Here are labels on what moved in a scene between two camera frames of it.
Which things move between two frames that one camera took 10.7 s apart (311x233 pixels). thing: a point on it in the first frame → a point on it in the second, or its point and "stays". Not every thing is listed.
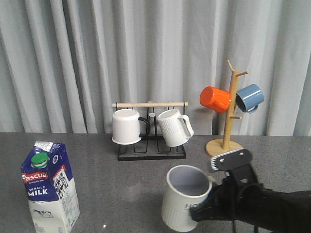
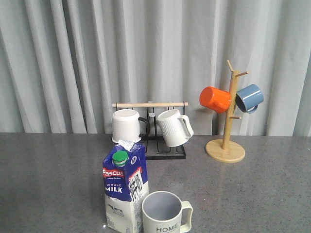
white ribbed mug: x=177 y=128 stays
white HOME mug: x=186 y=186 → x=164 y=212
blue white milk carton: x=52 y=193 → x=125 y=182
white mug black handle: x=126 y=126 stays
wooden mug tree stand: x=220 y=146 stays
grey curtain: x=63 y=63 stays
